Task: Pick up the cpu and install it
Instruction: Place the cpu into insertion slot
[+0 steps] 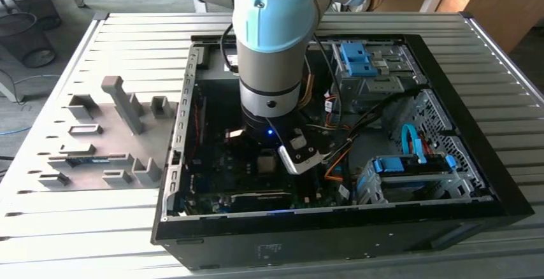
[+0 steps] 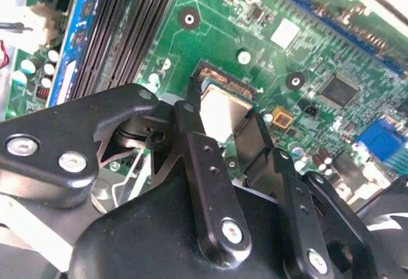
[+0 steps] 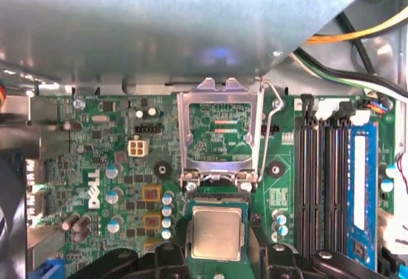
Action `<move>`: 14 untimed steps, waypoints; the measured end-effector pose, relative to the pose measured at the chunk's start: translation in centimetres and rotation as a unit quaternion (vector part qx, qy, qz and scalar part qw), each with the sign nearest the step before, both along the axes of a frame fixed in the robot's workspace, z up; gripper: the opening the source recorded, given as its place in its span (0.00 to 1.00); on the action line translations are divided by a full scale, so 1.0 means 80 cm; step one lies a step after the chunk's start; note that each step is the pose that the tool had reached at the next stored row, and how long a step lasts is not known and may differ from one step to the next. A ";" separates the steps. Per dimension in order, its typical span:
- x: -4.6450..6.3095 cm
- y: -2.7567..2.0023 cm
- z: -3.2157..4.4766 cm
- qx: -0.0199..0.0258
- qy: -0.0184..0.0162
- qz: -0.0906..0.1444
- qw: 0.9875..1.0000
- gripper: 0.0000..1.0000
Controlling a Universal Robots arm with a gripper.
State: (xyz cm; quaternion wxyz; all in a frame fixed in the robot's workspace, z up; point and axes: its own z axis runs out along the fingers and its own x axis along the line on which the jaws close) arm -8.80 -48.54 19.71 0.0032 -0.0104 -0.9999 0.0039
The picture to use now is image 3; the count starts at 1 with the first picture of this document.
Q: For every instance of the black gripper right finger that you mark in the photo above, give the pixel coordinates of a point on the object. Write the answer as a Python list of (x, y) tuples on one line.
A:
[(277, 263)]

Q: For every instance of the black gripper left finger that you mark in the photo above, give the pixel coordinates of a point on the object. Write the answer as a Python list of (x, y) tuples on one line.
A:
[(172, 263)]

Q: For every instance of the silver CPU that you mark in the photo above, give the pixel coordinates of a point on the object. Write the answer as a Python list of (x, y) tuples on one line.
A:
[(216, 232)]

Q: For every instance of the metal socket cover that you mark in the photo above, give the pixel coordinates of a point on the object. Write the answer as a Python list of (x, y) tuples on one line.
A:
[(223, 94)]

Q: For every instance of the CPU socket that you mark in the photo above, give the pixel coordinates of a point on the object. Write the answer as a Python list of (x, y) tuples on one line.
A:
[(220, 198)]

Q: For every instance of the green motherboard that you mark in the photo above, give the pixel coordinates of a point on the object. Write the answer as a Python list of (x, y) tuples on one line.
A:
[(165, 151)]

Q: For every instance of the metal locking lever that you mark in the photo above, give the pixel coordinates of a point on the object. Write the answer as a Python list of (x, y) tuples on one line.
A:
[(265, 151)]

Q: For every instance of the blue RAM stick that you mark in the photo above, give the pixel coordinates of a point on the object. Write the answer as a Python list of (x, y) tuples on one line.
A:
[(371, 180)]

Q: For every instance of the black PC case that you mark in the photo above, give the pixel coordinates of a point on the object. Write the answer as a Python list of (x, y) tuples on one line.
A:
[(382, 49)]

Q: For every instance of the grey power supply unit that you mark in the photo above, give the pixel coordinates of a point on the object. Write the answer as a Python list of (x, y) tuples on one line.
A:
[(159, 21)]

